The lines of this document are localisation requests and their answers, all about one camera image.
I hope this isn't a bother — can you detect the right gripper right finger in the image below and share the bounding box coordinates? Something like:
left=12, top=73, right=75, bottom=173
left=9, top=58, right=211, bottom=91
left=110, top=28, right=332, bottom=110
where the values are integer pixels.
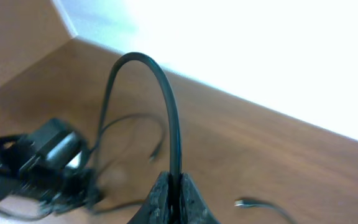
left=180, top=173, right=219, bottom=224

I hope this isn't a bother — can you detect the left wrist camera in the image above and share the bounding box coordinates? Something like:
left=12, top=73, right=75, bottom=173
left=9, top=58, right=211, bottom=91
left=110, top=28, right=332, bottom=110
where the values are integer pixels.
left=18, top=118, right=88, bottom=174

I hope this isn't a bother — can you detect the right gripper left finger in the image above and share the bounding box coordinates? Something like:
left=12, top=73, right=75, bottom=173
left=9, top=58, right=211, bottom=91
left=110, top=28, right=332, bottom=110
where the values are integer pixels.
left=128, top=171, right=170, bottom=224

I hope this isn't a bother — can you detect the black usb cable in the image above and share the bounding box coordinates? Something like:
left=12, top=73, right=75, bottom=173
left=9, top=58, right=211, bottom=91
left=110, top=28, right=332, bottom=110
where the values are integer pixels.
left=0, top=113, right=298, bottom=224
left=91, top=52, right=183, bottom=181

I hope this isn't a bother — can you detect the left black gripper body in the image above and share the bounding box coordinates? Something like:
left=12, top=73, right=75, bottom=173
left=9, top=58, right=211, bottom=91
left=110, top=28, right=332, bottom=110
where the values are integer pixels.
left=0, top=162, right=101, bottom=215

